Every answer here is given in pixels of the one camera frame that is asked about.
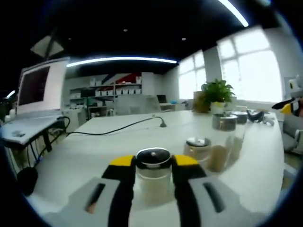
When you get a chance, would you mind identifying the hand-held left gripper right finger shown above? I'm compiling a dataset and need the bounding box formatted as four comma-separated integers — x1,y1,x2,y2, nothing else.
170,155,266,227

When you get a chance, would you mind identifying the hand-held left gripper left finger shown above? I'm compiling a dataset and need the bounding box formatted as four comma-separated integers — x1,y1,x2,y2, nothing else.
41,155,137,227

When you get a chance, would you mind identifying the short glass seasoning bottle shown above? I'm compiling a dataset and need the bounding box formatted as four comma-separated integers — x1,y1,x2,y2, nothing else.
135,147,172,206
183,137,213,171

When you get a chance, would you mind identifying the tall glass seasoning bottle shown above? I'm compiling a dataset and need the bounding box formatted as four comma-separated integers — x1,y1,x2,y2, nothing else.
209,114,237,173
233,111,249,161

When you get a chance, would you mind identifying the grey white office chair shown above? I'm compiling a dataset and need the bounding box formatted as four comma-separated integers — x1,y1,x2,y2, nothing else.
283,113,303,154

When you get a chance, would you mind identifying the window with white blinds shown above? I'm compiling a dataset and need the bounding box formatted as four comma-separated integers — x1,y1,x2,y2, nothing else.
217,27,284,103
178,51,206,100

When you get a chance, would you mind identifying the white plant pot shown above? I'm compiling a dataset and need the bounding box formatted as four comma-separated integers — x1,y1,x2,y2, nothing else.
210,101,225,114

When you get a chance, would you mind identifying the green leafy plant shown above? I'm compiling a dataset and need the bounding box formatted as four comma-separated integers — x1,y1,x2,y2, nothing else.
201,79,235,105

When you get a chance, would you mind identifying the brown paper bag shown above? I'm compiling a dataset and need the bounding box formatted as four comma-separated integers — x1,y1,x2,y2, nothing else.
193,91,211,113

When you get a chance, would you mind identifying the grey desk partition panel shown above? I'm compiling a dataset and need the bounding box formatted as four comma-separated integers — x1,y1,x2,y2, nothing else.
115,94,161,116

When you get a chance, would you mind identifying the black pouch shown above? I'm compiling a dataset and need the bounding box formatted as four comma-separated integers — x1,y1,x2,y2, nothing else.
17,166,39,196

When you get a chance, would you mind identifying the white ceiling light strip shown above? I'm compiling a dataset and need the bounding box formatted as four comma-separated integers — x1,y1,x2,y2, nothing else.
67,56,178,68
217,0,250,27

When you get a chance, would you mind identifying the storage shelf with white boxes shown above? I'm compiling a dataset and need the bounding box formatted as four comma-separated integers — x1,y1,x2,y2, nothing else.
68,75,143,116

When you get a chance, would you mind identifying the white laptop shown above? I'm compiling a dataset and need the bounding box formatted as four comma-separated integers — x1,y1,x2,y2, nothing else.
1,56,71,146

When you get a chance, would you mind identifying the white ceiling air conditioner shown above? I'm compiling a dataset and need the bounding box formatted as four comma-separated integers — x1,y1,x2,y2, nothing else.
30,35,65,58

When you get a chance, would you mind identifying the black power cable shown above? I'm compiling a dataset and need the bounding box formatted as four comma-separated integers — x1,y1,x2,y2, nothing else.
56,114,168,137

